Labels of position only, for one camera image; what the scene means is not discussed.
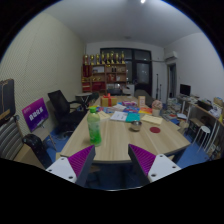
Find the cream book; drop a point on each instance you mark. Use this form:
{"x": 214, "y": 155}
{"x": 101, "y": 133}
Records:
{"x": 104, "y": 115}

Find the striped grey chair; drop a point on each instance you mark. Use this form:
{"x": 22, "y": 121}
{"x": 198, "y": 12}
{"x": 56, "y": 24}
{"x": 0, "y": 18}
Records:
{"x": 10, "y": 140}

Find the purple sign board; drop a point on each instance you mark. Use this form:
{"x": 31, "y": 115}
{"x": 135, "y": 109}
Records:
{"x": 35, "y": 115}

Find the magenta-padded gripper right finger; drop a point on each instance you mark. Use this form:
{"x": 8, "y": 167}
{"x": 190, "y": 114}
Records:
{"x": 161, "y": 166}

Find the pink flat box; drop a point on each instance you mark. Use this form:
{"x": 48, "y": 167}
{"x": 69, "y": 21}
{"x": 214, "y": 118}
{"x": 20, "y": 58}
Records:
{"x": 129, "y": 103}

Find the wooden side desk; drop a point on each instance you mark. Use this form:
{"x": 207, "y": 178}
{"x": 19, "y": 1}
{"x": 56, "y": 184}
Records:
{"x": 203, "y": 111}

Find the white round stool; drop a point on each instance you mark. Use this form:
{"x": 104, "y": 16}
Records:
{"x": 204, "y": 129}

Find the white book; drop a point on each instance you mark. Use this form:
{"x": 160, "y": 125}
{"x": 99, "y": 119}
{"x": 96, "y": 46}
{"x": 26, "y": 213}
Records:
{"x": 118, "y": 116}

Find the black plastic chair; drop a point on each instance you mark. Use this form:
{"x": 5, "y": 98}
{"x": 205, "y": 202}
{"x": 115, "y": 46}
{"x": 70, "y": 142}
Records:
{"x": 35, "y": 146}

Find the teal book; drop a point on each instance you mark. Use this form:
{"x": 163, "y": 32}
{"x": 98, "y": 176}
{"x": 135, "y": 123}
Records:
{"x": 133, "y": 117}

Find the pink flowers in white pot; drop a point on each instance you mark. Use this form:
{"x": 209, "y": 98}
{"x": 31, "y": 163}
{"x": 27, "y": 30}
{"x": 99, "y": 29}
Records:
{"x": 156, "y": 106}

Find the flat round red coaster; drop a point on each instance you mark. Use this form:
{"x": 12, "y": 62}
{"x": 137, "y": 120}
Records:
{"x": 155, "y": 129}

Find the black office chair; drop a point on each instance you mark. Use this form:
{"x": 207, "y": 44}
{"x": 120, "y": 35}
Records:
{"x": 61, "y": 106}

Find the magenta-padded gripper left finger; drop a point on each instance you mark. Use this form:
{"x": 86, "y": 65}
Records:
{"x": 63, "y": 168}

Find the green tea drink bottle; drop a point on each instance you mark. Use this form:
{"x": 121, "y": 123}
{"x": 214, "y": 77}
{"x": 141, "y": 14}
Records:
{"x": 94, "y": 130}

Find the dark glass door window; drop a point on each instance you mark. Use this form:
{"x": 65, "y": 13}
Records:
{"x": 141, "y": 71}

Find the stack of books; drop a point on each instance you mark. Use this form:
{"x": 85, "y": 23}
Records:
{"x": 174, "y": 106}

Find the beige notebook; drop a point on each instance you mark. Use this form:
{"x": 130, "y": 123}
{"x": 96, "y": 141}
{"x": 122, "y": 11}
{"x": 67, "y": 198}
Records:
{"x": 151, "y": 119}

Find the yellow gift box red ribbon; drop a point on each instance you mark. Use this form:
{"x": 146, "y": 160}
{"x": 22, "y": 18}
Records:
{"x": 109, "y": 101}

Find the black computer monitor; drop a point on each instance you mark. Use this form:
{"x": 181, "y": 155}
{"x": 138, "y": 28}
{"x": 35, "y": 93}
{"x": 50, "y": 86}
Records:
{"x": 185, "y": 89}

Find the wooden shelf unit with trophies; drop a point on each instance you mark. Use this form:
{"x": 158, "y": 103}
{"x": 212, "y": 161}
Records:
{"x": 104, "y": 75}

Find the white wall air conditioner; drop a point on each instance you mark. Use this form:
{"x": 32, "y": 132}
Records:
{"x": 171, "y": 56}

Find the small round side table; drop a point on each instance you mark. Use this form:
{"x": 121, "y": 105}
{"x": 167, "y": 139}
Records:
{"x": 83, "y": 95}

